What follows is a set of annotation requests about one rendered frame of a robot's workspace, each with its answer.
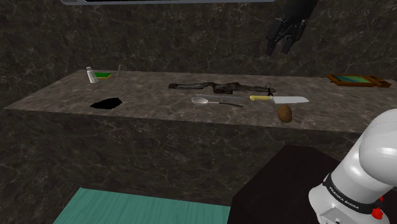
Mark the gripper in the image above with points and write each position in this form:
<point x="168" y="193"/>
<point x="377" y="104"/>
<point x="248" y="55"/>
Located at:
<point x="297" y="9"/>

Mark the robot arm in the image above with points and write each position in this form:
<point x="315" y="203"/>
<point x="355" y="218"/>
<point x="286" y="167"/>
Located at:
<point x="356" y="173"/>

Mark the brown potato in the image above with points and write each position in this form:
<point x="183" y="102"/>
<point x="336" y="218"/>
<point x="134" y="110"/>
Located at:
<point x="284" y="114"/>

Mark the dark long lumpy object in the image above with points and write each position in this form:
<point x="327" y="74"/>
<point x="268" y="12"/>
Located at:
<point x="223" y="87"/>

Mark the wooden tray with green inlay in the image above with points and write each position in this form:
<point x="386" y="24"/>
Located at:
<point x="353" y="80"/>

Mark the dark robot stand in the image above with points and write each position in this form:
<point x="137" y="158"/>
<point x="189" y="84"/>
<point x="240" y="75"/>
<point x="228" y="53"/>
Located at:
<point x="279" y="186"/>

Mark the green and yellow sponge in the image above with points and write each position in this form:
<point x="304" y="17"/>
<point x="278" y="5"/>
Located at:
<point x="103" y="75"/>

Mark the white shaker bottle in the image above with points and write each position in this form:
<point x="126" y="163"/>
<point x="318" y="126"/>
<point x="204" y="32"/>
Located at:
<point x="92" y="76"/>

